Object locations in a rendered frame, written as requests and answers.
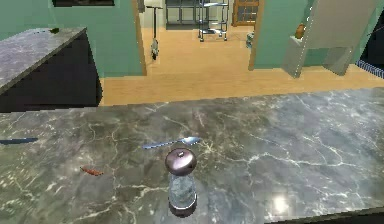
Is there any silver spoon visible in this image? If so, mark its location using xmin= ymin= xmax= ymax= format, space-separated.
xmin=142 ymin=136 xmax=202 ymax=150

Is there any glass shaker with metal cap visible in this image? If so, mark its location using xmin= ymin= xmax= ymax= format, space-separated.
xmin=164 ymin=147 xmax=198 ymax=211

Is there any grey kick scooter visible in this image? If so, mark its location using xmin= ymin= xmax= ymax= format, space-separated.
xmin=145 ymin=5 xmax=164 ymax=61

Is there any marble top kitchen island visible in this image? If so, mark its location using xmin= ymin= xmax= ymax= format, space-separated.
xmin=0 ymin=87 xmax=384 ymax=224

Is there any brown wooden door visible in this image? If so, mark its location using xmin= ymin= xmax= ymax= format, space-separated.
xmin=232 ymin=0 xmax=260 ymax=28

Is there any small red chili pepper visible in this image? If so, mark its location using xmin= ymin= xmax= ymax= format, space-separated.
xmin=80 ymin=166 xmax=105 ymax=177

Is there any brown vase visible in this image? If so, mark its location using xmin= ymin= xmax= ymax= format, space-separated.
xmin=294 ymin=23 xmax=306 ymax=40

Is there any dark framed picture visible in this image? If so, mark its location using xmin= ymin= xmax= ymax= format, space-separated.
xmin=52 ymin=0 xmax=116 ymax=8

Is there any black cabinet with marble top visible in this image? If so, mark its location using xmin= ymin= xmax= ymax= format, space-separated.
xmin=0 ymin=27 xmax=103 ymax=113

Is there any blue knife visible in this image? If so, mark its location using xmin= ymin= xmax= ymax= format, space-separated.
xmin=0 ymin=137 xmax=39 ymax=146

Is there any metal wire shelf rack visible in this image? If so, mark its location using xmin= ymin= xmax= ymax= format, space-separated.
xmin=197 ymin=0 xmax=230 ymax=43

